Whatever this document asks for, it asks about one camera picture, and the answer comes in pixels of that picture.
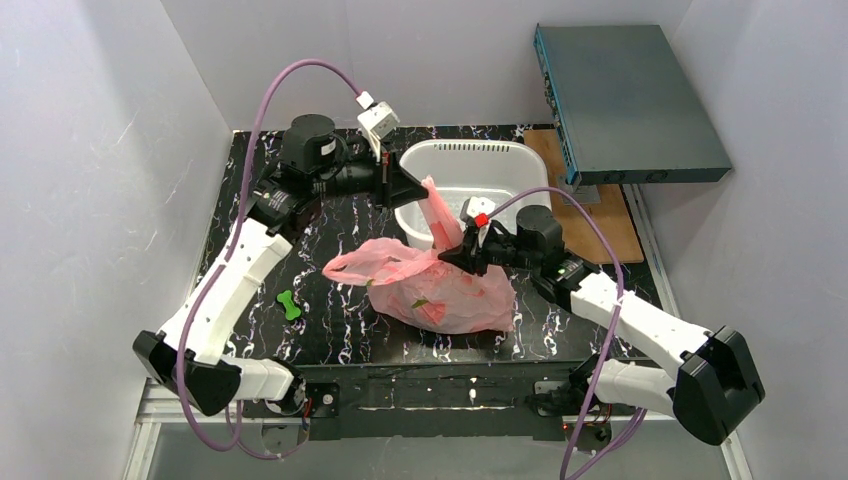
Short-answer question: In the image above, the grey metal box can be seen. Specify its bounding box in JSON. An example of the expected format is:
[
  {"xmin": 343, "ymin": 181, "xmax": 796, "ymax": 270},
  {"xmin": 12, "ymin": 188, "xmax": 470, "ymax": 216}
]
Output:
[{"xmin": 533, "ymin": 24, "xmax": 732, "ymax": 186}]

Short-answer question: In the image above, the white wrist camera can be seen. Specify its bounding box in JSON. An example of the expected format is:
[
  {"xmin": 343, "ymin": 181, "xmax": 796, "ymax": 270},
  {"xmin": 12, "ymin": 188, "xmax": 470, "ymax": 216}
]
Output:
[
  {"xmin": 459, "ymin": 196, "xmax": 496, "ymax": 231},
  {"xmin": 357, "ymin": 101, "xmax": 400, "ymax": 162}
]

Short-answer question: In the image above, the wooden board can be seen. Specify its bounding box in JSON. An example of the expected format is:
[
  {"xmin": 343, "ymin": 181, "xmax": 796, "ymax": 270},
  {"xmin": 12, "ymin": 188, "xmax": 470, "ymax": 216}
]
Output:
[{"xmin": 523, "ymin": 129, "xmax": 644, "ymax": 264}]

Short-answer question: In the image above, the green bone toy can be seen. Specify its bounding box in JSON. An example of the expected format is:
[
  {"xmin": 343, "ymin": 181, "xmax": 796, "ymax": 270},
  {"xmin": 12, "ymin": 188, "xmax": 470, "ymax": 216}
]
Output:
[{"xmin": 276, "ymin": 290, "xmax": 302, "ymax": 322}]

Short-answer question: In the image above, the black marble mat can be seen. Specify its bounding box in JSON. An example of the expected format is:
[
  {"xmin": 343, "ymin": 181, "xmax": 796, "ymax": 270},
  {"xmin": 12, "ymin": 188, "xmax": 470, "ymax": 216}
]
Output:
[{"xmin": 192, "ymin": 123, "xmax": 677, "ymax": 370}]

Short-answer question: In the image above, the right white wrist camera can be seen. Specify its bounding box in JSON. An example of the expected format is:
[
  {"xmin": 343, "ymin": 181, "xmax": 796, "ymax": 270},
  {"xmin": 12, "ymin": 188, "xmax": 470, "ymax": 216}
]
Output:
[{"xmin": 459, "ymin": 196, "xmax": 496, "ymax": 231}]

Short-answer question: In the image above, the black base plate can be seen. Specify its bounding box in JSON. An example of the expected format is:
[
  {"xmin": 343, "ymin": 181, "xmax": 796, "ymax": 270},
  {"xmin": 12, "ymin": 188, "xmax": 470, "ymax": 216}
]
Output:
[{"xmin": 241, "ymin": 357, "xmax": 704, "ymax": 444}]

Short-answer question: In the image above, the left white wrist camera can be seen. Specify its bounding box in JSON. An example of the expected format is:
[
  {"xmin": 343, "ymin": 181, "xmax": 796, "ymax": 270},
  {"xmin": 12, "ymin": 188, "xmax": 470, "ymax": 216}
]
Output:
[{"xmin": 357, "ymin": 101, "xmax": 400, "ymax": 162}]

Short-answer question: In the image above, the white plastic basin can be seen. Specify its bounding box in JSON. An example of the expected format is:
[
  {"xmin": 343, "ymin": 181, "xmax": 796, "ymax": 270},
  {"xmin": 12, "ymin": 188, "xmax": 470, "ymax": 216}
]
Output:
[{"xmin": 394, "ymin": 140, "xmax": 552, "ymax": 250}]

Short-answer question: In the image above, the aluminium frame rail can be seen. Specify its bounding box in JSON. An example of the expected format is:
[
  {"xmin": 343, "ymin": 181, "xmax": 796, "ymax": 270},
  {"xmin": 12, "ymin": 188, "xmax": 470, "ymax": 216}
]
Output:
[{"xmin": 125, "ymin": 379, "xmax": 754, "ymax": 480}]

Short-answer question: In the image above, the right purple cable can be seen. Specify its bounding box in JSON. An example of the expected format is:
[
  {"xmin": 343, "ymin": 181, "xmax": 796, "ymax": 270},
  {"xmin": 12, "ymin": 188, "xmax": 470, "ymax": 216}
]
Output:
[{"xmin": 475, "ymin": 186, "xmax": 648, "ymax": 480}]

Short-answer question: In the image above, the pink plastic bag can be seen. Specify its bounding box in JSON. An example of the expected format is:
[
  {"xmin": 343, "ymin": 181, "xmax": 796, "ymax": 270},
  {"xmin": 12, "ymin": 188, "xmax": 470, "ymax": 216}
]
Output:
[{"xmin": 322, "ymin": 176, "xmax": 516, "ymax": 335}]

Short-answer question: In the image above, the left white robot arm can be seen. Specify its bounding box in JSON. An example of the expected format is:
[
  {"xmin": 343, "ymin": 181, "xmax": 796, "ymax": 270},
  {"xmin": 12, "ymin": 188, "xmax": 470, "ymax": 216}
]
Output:
[{"xmin": 133, "ymin": 105, "xmax": 427, "ymax": 416}]

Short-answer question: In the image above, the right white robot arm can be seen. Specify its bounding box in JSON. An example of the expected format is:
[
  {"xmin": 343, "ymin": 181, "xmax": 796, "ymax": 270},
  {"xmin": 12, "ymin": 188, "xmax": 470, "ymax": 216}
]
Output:
[{"xmin": 438, "ymin": 197, "xmax": 766, "ymax": 445}]

